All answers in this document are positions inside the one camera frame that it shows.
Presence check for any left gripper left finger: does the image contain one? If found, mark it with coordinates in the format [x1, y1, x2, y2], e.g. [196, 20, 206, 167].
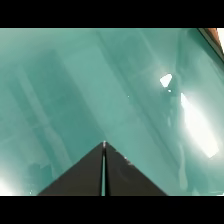
[38, 141, 104, 197]

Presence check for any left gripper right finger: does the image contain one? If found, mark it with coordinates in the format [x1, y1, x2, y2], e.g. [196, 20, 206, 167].
[104, 141, 168, 197]

